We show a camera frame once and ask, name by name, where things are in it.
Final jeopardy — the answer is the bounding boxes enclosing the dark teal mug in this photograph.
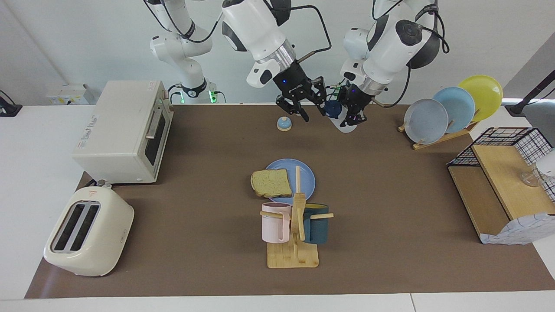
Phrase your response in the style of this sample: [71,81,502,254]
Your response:
[302,204,329,244]

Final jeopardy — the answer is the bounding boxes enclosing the wooden mug rack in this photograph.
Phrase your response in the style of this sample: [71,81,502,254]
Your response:
[259,166,334,269]

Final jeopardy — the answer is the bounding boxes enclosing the wooden two-tier shelf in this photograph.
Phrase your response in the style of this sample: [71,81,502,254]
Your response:
[448,144,555,244]

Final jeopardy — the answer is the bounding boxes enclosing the black wire basket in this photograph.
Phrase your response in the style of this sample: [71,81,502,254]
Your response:
[447,127,555,204]

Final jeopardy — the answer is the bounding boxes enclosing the white blue-grid cloth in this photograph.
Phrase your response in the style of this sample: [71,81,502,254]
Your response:
[479,212,555,245]

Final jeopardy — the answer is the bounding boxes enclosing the light blue plate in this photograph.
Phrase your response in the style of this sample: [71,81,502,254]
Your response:
[433,87,476,133]

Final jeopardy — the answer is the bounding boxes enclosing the white toaster oven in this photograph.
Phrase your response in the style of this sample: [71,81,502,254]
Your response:
[72,80,174,185]

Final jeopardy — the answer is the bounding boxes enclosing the cream two-slot toaster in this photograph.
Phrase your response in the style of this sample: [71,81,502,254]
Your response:
[43,186,135,278]

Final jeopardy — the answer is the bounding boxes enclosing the translucent seasoning bottle blue cap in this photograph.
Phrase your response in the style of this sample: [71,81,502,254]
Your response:
[325,99,359,133]

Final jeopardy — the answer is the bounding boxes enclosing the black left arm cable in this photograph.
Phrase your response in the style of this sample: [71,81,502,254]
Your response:
[372,0,450,109]

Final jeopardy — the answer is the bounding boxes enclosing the white power box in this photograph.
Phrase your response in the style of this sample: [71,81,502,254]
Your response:
[46,84,95,106]

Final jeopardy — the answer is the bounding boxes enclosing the wooden plate rack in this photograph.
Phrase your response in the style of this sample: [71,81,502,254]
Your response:
[398,108,480,150]

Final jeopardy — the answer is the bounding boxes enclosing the black camera stand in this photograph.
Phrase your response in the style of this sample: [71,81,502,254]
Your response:
[505,69,555,117]

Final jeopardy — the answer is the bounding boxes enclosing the pink ribbed mug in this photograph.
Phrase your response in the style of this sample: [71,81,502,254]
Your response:
[261,202,292,243]

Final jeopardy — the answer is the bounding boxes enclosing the yellow plate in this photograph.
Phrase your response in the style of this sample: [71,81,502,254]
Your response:
[457,75,503,123]

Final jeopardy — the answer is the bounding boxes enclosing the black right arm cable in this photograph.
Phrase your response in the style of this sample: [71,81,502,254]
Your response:
[269,3,333,62]

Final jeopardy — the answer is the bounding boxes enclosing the clear glass cup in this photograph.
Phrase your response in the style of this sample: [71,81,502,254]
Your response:
[519,168,543,188]

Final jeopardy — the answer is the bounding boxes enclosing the black base cable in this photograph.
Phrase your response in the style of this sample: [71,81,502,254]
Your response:
[167,82,227,104]

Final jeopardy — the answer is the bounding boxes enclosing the pale grey plate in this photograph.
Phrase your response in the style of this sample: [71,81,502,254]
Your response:
[403,98,449,145]

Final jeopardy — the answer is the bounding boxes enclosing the periwinkle blue plate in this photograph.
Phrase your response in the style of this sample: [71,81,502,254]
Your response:
[264,158,316,205]

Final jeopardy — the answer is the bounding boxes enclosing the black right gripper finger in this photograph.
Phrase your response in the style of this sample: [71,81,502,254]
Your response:
[307,77,326,117]
[277,96,309,123]

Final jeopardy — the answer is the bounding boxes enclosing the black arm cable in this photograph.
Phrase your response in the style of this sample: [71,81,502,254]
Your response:
[372,0,450,109]
[269,3,333,62]

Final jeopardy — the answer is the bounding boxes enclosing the brown table mat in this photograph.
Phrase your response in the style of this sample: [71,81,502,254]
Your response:
[24,103,555,299]

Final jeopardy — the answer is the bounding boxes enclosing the toasted bread slice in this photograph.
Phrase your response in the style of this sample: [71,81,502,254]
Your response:
[251,169,292,198]

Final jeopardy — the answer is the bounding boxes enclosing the black clamp mount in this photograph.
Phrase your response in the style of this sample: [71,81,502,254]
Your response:
[0,90,23,117]

